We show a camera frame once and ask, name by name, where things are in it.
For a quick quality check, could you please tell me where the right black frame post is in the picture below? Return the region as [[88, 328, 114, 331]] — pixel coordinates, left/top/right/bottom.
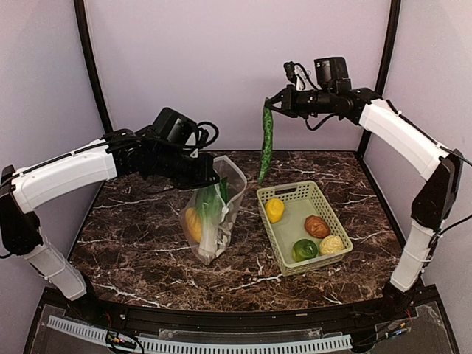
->
[[363, 0, 402, 128]]

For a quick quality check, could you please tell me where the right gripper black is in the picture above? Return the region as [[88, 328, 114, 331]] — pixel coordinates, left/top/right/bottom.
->
[[265, 83, 335, 119]]

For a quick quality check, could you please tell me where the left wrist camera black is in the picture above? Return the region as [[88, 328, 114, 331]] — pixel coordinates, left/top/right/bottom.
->
[[151, 107, 197, 145]]

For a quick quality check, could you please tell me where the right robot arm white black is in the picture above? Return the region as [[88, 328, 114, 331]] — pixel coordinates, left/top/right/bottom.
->
[[264, 84, 462, 293]]

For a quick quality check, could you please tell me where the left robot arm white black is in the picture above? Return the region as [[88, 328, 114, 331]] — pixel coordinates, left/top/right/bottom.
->
[[1, 128, 219, 322]]

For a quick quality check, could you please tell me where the green cucumber toy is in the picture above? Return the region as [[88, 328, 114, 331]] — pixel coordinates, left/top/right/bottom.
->
[[257, 107, 274, 185]]

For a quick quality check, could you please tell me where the green plastic basket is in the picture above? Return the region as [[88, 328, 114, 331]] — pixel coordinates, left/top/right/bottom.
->
[[257, 181, 353, 277]]

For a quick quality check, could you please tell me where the yellow lemon toy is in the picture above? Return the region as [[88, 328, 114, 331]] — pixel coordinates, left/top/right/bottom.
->
[[265, 198, 285, 223]]

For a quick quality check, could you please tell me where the green yellow pepper toy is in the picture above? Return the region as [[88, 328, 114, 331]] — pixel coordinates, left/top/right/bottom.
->
[[292, 239, 318, 262]]

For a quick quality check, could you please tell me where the left black frame post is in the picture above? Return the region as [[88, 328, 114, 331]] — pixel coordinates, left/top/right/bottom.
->
[[73, 0, 113, 133]]

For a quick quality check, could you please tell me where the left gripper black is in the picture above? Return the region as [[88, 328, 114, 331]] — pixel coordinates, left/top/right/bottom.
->
[[151, 146, 221, 190]]

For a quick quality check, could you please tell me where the black frame post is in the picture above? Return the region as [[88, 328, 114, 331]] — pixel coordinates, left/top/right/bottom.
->
[[363, 0, 402, 128], [73, 0, 113, 133]]

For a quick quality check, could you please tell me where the brown bun toy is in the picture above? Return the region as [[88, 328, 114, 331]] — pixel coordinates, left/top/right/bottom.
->
[[304, 215, 331, 239]]

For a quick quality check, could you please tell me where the white slotted cable duct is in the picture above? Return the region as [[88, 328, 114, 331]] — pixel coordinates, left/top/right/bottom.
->
[[47, 315, 353, 353]]

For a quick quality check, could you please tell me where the cream cauliflower toy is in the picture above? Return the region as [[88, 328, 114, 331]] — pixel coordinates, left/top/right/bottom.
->
[[319, 235, 344, 255]]

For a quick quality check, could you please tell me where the black front rail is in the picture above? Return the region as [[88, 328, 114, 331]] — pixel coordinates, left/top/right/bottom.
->
[[93, 299, 389, 333]]

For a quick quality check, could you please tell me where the bok choy toy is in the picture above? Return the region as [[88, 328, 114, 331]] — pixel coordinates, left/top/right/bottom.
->
[[196, 177, 228, 261]]

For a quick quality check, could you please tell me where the clear polka dot zip bag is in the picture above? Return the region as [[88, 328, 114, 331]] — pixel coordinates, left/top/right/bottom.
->
[[179, 155, 247, 266]]

